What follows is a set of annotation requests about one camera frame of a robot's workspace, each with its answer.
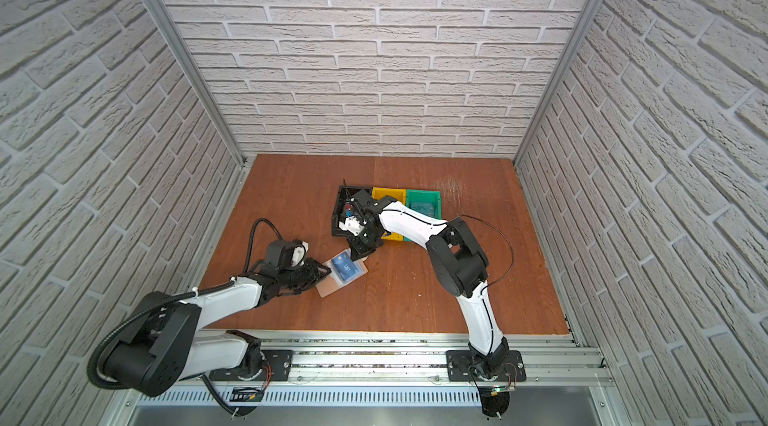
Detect aluminium corner profile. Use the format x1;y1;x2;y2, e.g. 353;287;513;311
513;0;604;166
142;0;247;167

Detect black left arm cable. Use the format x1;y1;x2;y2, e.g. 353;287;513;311
241;217;283;276

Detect aluminium corner profile left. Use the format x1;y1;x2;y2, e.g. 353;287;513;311
142;0;247;167

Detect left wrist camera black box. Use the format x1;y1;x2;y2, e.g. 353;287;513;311
262;240;308;276

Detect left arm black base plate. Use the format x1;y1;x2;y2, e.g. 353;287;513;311
208;349;293;383

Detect green plastic bin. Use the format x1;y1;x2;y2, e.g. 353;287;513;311
405;189;442;220

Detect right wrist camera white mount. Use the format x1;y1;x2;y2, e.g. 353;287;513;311
338;211;364;235

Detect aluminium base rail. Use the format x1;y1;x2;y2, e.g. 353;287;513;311
119;329;613;409

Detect yellow plastic bin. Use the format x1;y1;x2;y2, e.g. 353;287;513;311
370;186;409;242

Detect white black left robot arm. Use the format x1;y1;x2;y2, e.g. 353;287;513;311
86;258;331;397

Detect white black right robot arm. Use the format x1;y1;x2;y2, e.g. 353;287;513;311
338;191;509;377

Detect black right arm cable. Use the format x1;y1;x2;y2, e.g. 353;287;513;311
455;214;515;295

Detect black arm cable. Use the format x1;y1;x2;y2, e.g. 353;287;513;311
455;214;515;295
241;217;283;276

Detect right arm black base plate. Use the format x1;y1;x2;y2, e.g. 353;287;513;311
446;350;527;383

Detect aluminium corner profile right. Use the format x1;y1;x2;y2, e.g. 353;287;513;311
513;0;604;166

